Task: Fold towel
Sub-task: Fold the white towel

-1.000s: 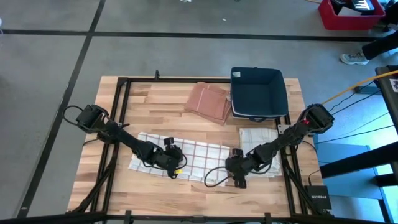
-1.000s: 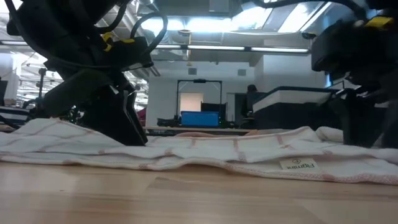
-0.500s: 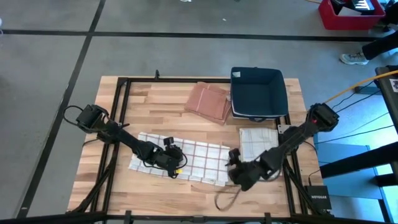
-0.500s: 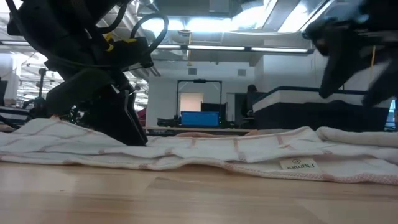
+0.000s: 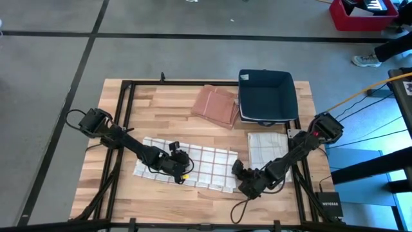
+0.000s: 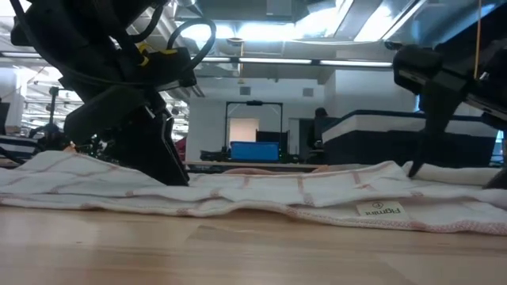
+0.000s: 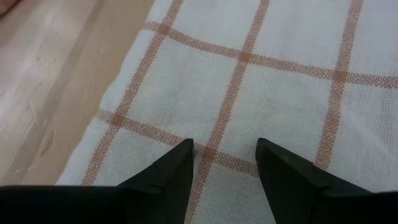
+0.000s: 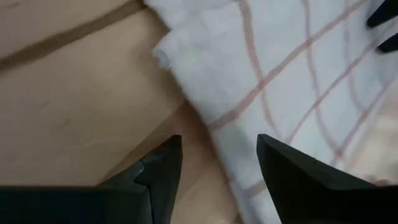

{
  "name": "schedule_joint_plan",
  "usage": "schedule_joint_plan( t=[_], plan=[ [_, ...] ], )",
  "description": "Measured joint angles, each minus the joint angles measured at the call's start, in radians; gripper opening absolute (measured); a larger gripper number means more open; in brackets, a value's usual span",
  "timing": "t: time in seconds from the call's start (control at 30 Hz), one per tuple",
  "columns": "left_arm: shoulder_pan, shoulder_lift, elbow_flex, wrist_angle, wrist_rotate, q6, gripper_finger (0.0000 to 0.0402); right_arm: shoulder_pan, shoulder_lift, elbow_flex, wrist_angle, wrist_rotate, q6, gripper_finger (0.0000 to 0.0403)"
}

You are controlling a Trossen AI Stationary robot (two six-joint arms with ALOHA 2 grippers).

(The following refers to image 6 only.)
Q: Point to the blue plastic bin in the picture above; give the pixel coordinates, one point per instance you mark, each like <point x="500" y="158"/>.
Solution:
<point x="254" y="151"/>

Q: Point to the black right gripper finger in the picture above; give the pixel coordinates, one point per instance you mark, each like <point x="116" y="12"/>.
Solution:
<point x="498" y="180"/>
<point x="431" y="130"/>

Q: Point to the white towel with beige stripes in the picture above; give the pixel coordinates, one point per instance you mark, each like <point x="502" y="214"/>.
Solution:
<point x="455" y="174"/>

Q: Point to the pink towel with white lines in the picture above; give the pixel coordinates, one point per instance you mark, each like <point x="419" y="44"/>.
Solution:
<point x="253" y="171"/>

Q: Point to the navy blue fabric bin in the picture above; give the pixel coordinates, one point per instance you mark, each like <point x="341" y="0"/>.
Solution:
<point x="376" y="142"/>

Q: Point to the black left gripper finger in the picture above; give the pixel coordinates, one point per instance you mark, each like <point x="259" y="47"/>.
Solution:
<point x="154" y="158"/>

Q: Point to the black background robot arm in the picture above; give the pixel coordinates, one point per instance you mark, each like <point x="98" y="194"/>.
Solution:
<point x="214" y="155"/>
<point x="47" y="136"/>

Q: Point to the white towel with red checks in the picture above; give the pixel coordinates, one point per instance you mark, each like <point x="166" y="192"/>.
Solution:
<point x="277" y="194"/>

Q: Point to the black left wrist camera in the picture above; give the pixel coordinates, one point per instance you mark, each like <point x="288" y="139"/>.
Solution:
<point x="174" y="67"/>

